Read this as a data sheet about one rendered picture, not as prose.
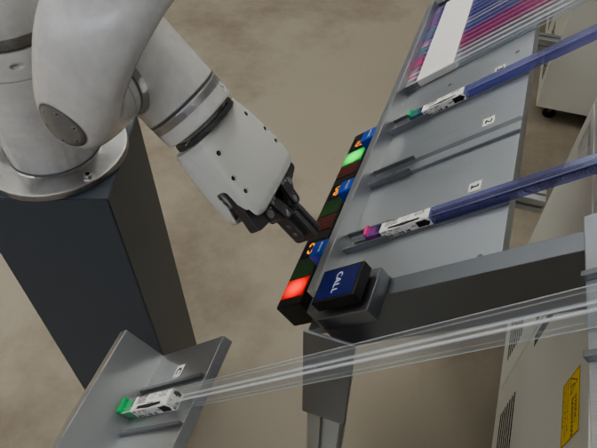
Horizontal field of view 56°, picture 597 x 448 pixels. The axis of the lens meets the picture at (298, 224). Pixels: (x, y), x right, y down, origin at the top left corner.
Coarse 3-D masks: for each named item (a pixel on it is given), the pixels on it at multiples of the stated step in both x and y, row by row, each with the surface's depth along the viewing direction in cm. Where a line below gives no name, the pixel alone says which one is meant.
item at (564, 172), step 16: (576, 160) 46; (592, 160) 45; (528, 176) 49; (544, 176) 48; (560, 176) 47; (576, 176) 46; (480, 192) 52; (496, 192) 51; (512, 192) 49; (528, 192) 49; (432, 208) 56; (448, 208) 54; (464, 208) 53; (480, 208) 52; (368, 240) 60
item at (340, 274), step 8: (360, 264) 50; (328, 272) 53; (336, 272) 52; (344, 272) 51; (352, 272) 50; (328, 280) 52; (336, 280) 51; (344, 280) 50; (352, 280) 49; (320, 288) 52; (328, 288) 51; (336, 288) 50; (344, 288) 49; (352, 288) 49; (320, 296) 51; (328, 296) 50
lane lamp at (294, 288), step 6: (306, 276) 67; (294, 282) 68; (300, 282) 67; (306, 282) 66; (288, 288) 68; (294, 288) 67; (300, 288) 66; (288, 294) 67; (294, 294) 66; (300, 294) 65
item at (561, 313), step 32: (576, 288) 23; (448, 320) 28; (480, 320) 26; (512, 320) 25; (544, 320) 24; (576, 320) 23; (320, 352) 34; (352, 352) 31; (384, 352) 29; (416, 352) 28; (448, 352) 27; (192, 384) 43; (224, 384) 39; (256, 384) 37; (288, 384) 35; (128, 416) 49
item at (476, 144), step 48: (528, 48) 68; (432, 96) 77; (480, 96) 68; (528, 96) 62; (432, 144) 67; (480, 144) 60; (384, 192) 67; (432, 192) 60; (384, 240) 59; (432, 240) 54; (480, 240) 49
